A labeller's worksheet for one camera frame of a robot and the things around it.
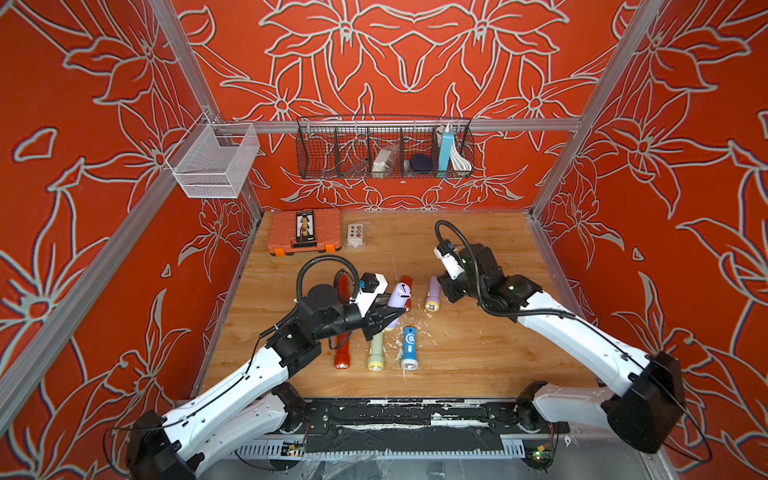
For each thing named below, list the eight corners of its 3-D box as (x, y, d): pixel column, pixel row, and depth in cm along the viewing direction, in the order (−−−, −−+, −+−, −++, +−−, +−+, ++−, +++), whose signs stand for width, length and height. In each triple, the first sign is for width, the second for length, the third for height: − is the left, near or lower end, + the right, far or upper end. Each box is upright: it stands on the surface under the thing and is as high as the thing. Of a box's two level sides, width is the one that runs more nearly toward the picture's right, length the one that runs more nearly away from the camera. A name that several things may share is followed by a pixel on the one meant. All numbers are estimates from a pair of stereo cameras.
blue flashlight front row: (401, 370, 82) (402, 366, 80) (400, 331, 90) (400, 326, 87) (418, 370, 82) (419, 366, 80) (415, 331, 90) (416, 326, 87)
